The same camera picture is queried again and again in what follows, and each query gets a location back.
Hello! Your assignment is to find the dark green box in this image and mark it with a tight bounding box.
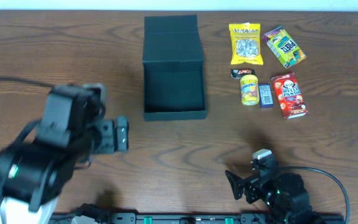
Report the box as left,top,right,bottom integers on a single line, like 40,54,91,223
142,15,208,121

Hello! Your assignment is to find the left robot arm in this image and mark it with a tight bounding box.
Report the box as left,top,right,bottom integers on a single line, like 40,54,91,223
0,83,129,223

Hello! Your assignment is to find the blue small candy box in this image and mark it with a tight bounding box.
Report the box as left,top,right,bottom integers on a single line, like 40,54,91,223
259,83,273,108

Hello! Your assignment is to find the yellow sunflower seed bag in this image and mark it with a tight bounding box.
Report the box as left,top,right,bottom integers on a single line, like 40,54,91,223
229,22,264,65

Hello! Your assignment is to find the red Hello Panda box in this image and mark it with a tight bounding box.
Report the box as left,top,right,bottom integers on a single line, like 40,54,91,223
272,73,308,119

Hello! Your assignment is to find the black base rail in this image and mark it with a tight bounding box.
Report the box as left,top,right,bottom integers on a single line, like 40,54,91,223
48,203,345,224

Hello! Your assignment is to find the black mini chocolate bar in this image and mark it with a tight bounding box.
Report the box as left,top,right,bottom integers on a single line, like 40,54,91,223
231,68,255,79

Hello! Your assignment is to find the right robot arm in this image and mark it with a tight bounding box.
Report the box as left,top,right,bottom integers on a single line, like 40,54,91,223
225,154,325,224

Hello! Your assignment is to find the yellow Mentos bottle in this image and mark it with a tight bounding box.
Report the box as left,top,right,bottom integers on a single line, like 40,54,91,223
240,75,259,106

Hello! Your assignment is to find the green clamp on rail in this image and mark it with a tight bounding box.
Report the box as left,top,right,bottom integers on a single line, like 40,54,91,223
144,217,152,224

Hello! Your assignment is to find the green purple Pretz box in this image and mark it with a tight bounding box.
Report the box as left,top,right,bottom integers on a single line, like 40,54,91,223
262,26,306,68

